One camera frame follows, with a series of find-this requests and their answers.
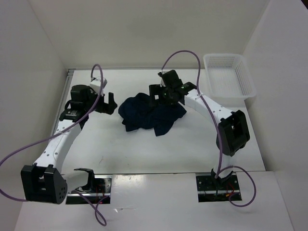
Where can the aluminium table edge rail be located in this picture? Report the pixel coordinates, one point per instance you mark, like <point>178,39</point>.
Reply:
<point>64,94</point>

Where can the white plastic laundry basket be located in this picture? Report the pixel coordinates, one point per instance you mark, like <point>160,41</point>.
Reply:
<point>228,76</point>

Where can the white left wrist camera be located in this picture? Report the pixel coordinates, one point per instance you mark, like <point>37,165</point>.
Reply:
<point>98,85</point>

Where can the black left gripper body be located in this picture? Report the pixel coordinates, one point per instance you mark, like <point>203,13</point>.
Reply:
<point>93,96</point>

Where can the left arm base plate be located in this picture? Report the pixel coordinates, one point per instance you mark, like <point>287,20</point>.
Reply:
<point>98,192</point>

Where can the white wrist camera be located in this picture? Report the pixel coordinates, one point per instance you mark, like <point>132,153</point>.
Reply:
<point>162,84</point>
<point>98,85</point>

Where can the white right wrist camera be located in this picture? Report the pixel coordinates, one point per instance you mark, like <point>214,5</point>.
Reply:
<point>162,84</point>

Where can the navy blue shorts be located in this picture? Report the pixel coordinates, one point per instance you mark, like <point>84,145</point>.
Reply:
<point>137,113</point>

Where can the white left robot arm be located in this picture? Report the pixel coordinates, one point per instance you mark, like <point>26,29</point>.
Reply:
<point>42,181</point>

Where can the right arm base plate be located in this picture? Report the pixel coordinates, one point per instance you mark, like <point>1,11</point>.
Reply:
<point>209,190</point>

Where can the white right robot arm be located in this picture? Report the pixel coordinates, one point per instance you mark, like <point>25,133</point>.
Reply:
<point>231,126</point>

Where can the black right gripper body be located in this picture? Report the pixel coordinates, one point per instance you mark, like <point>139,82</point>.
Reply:
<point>165,96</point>

